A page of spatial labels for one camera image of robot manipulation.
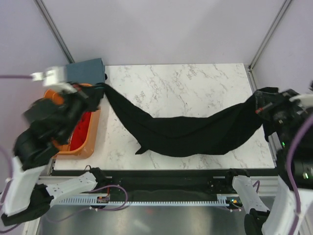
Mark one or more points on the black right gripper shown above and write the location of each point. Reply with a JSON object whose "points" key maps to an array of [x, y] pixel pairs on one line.
{"points": [[265, 110]]}

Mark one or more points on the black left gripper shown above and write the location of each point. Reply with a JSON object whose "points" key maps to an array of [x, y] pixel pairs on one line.
{"points": [[93, 95]]}

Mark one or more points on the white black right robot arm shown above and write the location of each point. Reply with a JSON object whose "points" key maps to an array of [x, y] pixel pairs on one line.
{"points": [[295, 185]]}

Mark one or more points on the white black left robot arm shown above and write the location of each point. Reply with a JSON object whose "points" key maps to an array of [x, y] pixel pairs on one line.
{"points": [[25, 199]]}

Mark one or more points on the red t shirt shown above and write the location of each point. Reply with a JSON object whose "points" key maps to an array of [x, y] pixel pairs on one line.
{"points": [[80, 132]]}

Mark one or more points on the orange plastic basket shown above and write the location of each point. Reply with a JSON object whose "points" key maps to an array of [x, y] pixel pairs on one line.
{"points": [[91, 137]]}

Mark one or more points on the folded grey blue t shirt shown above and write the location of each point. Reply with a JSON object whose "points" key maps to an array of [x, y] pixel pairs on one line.
{"points": [[89, 71]]}

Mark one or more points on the aluminium base extrusion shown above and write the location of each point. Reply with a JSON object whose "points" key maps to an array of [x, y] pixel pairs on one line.
{"points": [[268, 184]]}

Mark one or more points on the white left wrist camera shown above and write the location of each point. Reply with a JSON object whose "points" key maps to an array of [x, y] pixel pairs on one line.
{"points": [[54, 78]]}

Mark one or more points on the aluminium frame post right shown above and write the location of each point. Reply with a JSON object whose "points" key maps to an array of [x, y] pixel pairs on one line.
{"points": [[270, 32]]}

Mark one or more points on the aluminium frame post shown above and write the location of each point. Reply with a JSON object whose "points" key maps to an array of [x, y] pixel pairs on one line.
{"points": [[270, 32], [54, 29]]}

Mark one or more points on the white slotted cable duct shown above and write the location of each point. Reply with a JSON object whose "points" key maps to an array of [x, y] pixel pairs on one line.
{"points": [[98, 200]]}

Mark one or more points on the black mounting rail plate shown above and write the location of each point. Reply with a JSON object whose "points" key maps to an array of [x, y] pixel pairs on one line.
{"points": [[175, 184]]}

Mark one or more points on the aluminium frame post left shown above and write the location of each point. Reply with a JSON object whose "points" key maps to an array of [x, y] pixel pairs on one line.
{"points": [[54, 29]]}

